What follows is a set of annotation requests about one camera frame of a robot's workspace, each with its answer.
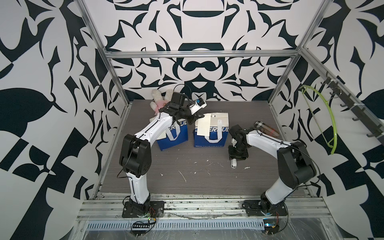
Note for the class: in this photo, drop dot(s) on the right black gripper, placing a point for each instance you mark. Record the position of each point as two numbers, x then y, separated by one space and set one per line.
231 155

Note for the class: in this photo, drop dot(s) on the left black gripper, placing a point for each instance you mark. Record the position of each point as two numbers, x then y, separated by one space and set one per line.
186 113

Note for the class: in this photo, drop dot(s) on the white paper receipt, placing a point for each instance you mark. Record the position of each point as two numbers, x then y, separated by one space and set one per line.
163 135
203 126

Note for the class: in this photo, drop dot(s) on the blue white paper bag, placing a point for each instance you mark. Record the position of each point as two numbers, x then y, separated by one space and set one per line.
176 135
219 131

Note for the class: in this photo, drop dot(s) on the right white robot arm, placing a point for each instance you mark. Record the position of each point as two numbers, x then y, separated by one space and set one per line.
295 166

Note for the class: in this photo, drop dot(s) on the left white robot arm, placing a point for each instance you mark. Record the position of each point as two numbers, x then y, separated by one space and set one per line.
136 155

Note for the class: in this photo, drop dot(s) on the white plush bunny pink shirt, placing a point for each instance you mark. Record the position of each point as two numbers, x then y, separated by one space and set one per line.
159 101

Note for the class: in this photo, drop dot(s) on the green lit circuit board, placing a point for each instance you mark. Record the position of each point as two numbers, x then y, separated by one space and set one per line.
271 227

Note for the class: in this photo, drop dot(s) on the green clothes hanger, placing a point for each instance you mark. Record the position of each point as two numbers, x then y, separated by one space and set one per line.
311 96

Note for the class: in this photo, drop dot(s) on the black usb hub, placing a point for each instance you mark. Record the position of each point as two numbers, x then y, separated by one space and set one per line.
138 228

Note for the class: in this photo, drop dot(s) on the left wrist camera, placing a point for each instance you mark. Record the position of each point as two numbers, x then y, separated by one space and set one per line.
197 105

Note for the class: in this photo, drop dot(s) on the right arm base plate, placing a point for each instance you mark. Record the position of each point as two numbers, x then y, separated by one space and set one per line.
263 208

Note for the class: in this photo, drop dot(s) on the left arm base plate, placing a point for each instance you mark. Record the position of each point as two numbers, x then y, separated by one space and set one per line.
151 209

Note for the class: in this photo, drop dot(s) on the dark wall hook rack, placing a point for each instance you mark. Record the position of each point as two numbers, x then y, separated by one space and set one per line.
357 107

